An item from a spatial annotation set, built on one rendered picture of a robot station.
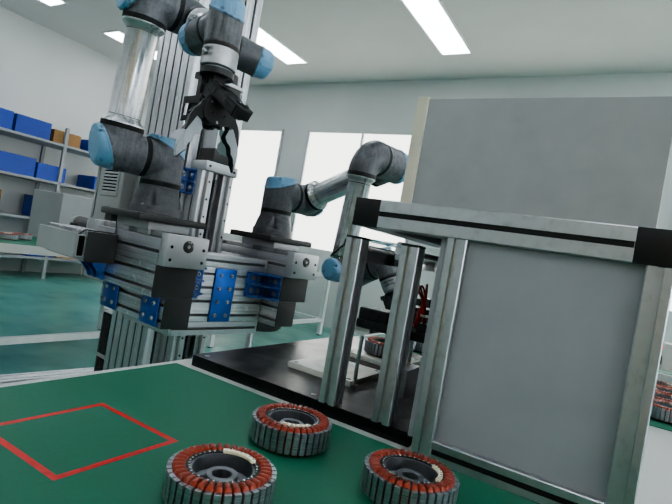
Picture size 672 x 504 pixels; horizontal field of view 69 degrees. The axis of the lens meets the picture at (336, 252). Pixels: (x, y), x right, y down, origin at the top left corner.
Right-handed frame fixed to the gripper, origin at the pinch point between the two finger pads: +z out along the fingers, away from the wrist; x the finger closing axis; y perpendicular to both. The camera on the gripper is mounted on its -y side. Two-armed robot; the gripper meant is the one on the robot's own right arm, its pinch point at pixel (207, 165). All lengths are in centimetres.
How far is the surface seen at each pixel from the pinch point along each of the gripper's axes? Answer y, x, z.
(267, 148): 467, -432, -118
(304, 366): -23.3, -14.4, 37.1
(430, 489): -65, 11, 37
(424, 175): -43.3, -13.9, -2.8
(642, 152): -75, -18, -8
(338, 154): 343, -448, -115
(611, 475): -79, -7, 34
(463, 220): -56, -4, 5
